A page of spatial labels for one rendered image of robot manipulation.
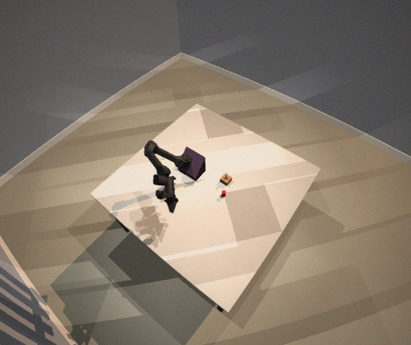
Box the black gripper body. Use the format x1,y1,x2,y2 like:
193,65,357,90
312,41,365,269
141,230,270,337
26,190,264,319
161,185,178,202

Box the brown wooden block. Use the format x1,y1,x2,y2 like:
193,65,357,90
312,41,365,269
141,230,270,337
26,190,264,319
220,174,232,186

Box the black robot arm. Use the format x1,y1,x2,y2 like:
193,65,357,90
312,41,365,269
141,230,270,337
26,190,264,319
144,141,193,200

